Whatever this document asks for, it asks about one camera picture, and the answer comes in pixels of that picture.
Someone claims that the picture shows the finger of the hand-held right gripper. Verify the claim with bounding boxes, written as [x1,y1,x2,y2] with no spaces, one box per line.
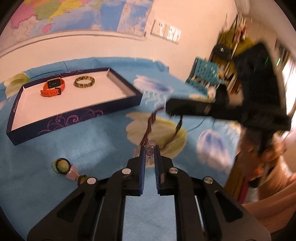
[165,97,215,117]

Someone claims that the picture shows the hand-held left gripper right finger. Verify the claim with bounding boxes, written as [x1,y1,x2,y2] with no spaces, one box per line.
[154,145,271,241]

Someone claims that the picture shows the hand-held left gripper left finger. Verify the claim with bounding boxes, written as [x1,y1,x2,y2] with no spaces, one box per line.
[27,146,147,241]

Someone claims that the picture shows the dark red beaded necklace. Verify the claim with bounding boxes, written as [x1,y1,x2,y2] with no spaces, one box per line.
[134,105,185,165]

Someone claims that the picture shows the pink cord green bead pendant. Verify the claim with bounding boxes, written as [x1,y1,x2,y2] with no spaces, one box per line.
[65,164,90,185]

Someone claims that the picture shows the black ring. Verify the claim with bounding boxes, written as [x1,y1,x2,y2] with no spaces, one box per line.
[52,158,70,175]

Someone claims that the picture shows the navy floral box tray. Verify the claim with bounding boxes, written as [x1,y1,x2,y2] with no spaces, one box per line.
[6,67,143,146]

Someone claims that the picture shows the person's right hand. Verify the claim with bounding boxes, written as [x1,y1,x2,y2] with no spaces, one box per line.
[248,140,287,186]

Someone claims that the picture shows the blue plastic basket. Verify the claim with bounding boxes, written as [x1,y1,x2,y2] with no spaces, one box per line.
[185,57,224,96]

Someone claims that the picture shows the cluttered storage shelf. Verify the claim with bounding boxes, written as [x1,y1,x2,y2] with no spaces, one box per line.
[209,14,253,93]

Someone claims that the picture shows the blue floral blanket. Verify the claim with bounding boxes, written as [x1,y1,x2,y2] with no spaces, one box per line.
[0,57,245,241]

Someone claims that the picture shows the tortoiseshell bangle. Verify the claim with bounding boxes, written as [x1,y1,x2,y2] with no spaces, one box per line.
[73,75,96,89]

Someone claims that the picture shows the orange smart watch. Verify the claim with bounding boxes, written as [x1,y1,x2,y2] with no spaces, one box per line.
[40,77,67,98]

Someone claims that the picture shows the white wall socket panel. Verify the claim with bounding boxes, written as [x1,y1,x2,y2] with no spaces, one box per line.
[150,20,166,37]
[166,26,182,43]

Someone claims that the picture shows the colourful wall map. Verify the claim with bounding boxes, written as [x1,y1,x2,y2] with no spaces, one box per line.
[0,0,155,55]

